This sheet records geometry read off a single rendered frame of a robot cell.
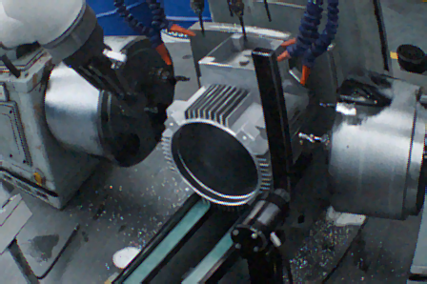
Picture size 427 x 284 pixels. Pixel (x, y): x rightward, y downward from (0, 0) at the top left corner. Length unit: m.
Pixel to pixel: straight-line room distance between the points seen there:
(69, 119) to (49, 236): 0.31
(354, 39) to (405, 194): 0.41
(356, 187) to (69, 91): 0.59
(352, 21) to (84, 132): 0.56
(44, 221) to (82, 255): 0.18
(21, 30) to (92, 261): 0.68
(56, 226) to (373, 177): 0.77
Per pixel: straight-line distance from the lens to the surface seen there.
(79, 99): 1.26
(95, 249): 1.37
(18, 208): 1.10
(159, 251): 1.16
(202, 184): 1.22
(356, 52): 1.29
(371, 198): 1.02
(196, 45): 1.31
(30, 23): 0.79
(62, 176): 1.49
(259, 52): 0.94
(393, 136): 0.97
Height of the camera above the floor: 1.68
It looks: 34 degrees down
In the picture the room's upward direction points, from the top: 11 degrees counter-clockwise
